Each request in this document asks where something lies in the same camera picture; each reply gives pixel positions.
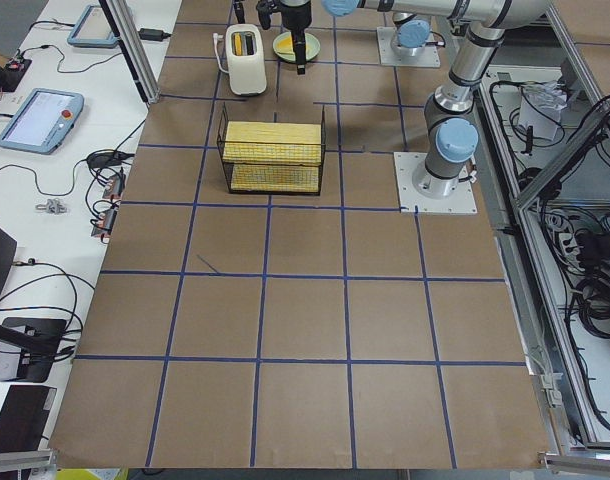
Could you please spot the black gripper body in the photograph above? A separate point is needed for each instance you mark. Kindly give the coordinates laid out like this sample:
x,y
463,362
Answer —
x,y
296,18

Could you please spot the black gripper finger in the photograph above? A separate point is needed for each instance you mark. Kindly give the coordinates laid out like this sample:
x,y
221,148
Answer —
x,y
300,54
239,10

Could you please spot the white toaster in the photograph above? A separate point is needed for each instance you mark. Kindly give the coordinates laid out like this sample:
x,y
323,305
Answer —
x,y
247,76

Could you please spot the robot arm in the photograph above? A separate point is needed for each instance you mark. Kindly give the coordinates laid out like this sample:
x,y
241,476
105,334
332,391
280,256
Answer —
x,y
453,139
411,30

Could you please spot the bread slice in toaster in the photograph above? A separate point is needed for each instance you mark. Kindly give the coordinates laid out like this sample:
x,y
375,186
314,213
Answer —
x,y
237,44

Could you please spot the triangular bread on plate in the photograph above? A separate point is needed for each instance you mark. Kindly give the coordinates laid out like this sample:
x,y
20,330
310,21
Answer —
x,y
283,46

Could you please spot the light green plate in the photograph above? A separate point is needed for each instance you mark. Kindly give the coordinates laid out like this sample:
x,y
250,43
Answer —
x,y
312,48

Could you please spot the black power adapter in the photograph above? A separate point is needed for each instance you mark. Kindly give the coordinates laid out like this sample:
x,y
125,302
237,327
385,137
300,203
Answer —
x,y
150,34

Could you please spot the wooden shelf board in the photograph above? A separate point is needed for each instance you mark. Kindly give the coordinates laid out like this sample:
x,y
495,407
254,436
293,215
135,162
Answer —
x,y
272,142

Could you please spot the far blue teach pendant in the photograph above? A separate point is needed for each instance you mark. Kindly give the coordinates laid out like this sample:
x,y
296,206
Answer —
x,y
92,30

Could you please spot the blue teach pendant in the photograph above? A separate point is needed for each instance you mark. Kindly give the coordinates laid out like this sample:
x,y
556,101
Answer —
x,y
42,122
92,30

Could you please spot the near blue teach pendant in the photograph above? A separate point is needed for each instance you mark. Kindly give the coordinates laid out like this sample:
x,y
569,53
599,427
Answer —
x,y
42,122

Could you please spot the aluminium frame post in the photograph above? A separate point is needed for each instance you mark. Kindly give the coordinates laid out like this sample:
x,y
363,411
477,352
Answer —
x,y
120,20

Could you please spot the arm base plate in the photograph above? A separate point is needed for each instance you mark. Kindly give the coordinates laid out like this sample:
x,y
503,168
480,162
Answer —
x,y
421,193
394,53

